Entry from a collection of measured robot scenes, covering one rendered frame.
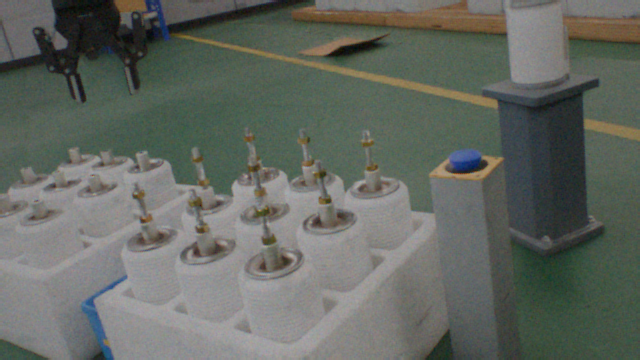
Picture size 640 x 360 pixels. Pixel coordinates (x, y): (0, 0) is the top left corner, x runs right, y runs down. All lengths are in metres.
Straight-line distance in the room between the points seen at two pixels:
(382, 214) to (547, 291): 0.35
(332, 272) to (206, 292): 0.16
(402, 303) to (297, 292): 0.20
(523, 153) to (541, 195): 0.08
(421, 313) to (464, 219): 0.21
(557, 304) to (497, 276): 0.27
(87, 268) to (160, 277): 0.28
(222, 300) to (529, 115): 0.62
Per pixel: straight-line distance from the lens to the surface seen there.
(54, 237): 1.17
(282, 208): 0.93
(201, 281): 0.83
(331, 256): 0.83
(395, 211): 0.92
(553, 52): 1.16
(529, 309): 1.09
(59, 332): 1.18
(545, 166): 1.18
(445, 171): 0.79
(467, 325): 0.88
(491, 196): 0.79
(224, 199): 1.02
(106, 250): 1.19
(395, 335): 0.90
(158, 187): 1.29
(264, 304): 0.76
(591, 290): 1.13
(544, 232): 1.24
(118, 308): 0.96
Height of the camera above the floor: 0.60
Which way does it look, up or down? 20 degrees down
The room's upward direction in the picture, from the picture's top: 11 degrees counter-clockwise
